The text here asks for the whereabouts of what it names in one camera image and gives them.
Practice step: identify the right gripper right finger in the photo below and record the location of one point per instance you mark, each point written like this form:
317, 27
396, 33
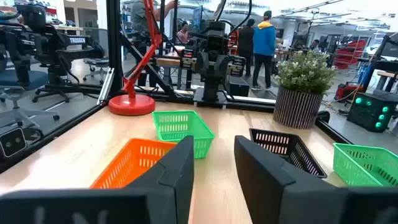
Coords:
273, 193

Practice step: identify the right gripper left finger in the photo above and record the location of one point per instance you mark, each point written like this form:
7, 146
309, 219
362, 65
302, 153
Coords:
168, 186

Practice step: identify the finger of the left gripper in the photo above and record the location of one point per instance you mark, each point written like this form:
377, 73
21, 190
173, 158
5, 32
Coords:
204, 63
222, 65

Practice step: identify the orange plastic basket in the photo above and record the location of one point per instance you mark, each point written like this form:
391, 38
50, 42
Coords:
130, 161

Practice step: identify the black plastic basket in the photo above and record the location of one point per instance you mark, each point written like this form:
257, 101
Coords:
298, 155

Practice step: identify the green plastic basket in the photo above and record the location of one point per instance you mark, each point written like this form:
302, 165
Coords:
357, 168
174, 124

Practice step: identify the black background robot arm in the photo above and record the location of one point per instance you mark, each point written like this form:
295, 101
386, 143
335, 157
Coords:
46, 43

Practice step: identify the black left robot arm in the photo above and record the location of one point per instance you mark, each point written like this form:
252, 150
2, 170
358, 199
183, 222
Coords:
213, 88

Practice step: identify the red shelf cart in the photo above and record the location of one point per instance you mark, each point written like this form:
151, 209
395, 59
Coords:
349, 54

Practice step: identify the wooden workbench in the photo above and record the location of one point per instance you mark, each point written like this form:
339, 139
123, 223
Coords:
169, 60

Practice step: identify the person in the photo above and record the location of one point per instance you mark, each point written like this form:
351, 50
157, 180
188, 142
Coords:
246, 40
140, 18
264, 40
315, 46
184, 35

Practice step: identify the black case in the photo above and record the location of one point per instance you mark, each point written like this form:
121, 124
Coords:
239, 87

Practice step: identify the red desk lamp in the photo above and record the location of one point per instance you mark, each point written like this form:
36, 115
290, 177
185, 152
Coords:
132, 105

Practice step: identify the potted plant in ribbed pot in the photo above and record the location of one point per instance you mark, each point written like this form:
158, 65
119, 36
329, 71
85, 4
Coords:
297, 109

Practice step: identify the grey office chair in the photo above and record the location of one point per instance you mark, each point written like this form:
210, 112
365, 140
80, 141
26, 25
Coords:
96, 63

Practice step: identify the red box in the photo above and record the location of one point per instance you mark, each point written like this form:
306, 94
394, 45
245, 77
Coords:
348, 91

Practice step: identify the computer tower with green lights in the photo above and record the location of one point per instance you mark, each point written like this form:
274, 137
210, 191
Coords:
370, 112

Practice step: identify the blue office chair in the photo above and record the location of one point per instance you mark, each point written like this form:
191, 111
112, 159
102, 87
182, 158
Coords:
18, 79

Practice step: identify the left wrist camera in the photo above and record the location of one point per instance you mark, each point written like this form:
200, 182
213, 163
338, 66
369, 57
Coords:
215, 43

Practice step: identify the black aluminium table frame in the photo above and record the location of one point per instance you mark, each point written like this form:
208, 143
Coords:
113, 46

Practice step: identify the silver aluminium rail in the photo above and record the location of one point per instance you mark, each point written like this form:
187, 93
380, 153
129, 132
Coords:
105, 87

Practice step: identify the table-level camera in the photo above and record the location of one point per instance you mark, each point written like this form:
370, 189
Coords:
12, 142

